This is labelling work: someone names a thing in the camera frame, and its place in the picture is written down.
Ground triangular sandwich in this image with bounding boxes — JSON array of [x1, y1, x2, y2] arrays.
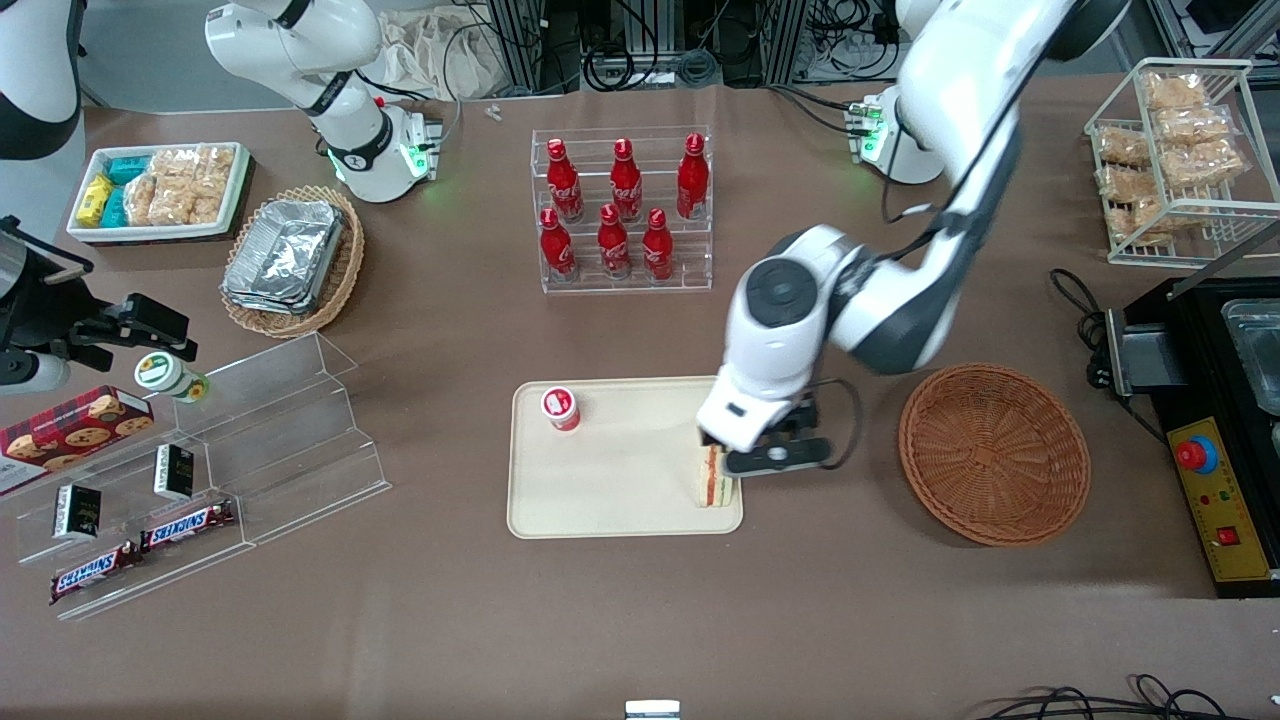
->
[[696, 445, 738, 510]]

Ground clear rice cracker pack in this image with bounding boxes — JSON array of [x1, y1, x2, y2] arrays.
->
[[125, 172, 161, 227], [190, 145, 237, 226], [150, 148, 201, 226]]

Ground bagged fried snack pack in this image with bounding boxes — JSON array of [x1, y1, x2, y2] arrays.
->
[[1095, 128, 1151, 166], [1155, 105, 1233, 144], [1105, 200, 1176, 246], [1143, 72, 1209, 111], [1098, 165, 1166, 201], [1165, 140, 1248, 191]]

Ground clear acrylic step shelf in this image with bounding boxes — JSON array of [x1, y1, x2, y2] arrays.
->
[[15, 400, 256, 623], [172, 332, 393, 546]]

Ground white cloth bag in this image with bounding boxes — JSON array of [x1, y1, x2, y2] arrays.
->
[[375, 8, 511, 101]]

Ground light oval wicker basket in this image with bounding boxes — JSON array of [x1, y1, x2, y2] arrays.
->
[[219, 185, 366, 339]]

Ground right base cables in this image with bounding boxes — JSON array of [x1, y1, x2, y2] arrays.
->
[[355, 68, 466, 151]]

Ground Snickers chocolate bar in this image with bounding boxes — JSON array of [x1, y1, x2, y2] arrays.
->
[[140, 499, 237, 554], [49, 541, 144, 606]]

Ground grey metal box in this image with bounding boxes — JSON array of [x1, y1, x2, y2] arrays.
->
[[1105, 308, 1191, 398]]

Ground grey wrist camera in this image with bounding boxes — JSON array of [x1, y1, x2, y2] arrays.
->
[[722, 437, 833, 477], [0, 350, 71, 393]]

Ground black power cable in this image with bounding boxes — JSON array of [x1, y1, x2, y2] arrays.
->
[[1048, 268, 1113, 391]]

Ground black left base cables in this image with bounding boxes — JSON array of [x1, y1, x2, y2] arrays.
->
[[768, 83, 871, 136]]

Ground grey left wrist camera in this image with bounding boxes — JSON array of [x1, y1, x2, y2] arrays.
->
[[722, 437, 833, 477]]

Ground black cable bundle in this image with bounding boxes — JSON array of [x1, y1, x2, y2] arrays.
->
[[975, 675, 1280, 720]]

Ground white cup with green lid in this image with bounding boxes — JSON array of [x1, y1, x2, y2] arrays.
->
[[134, 352, 211, 405]]

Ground black metal machine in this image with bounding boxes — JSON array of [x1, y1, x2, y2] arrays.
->
[[1120, 275, 1280, 421]]

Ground white wire basket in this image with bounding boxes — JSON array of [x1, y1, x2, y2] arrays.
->
[[1085, 58, 1280, 268]]

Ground white rectangular snack tray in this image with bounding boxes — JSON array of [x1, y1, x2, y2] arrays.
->
[[66, 142, 251, 244]]

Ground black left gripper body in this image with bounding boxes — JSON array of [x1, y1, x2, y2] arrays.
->
[[765, 397, 823, 446]]

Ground clear plastic container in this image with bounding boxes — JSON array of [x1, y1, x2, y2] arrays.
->
[[1220, 298, 1280, 416]]

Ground red cookie box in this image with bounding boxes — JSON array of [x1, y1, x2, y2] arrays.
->
[[0, 385, 156, 498]]

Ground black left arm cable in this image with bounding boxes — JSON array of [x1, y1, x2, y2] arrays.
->
[[805, 0, 1076, 473]]

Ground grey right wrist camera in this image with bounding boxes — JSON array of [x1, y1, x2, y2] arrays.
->
[[0, 350, 71, 393]]

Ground red cola bottle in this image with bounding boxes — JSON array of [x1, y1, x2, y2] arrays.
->
[[676, 133, 710, 221], [545, 138, 585, 223], [597, 204, 633, 280], [539, 207, 578, 281], [610, 138, 644, 223], [641, 208, 675, 283]]

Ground small black box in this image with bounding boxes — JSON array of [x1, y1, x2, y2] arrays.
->
[[52, 484, 103, 542], [153, 444, 196, 501]]

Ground clear acrylic bottle rack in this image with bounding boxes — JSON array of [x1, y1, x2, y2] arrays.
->
[[530, 125, 714, 295]]

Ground brown round wicker basket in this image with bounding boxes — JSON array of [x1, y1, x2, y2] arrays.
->
[[897, 362, 1093, 548]]

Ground yellow snack pack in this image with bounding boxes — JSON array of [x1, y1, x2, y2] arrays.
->
[[77, 175, 114, 229]]

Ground red white yogurt cup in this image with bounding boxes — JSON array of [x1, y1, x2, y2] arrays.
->
[[540, 385, 583, 433]]

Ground aluminium frame rack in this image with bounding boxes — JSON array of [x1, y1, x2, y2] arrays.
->
[[485, 0, 806, 93]]

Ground beige plastic tray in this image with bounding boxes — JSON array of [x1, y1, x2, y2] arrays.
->
[[506, 375, 745, 541]]

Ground silver foil tray stack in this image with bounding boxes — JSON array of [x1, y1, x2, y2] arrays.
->
[[222, 199, 347, 317]]

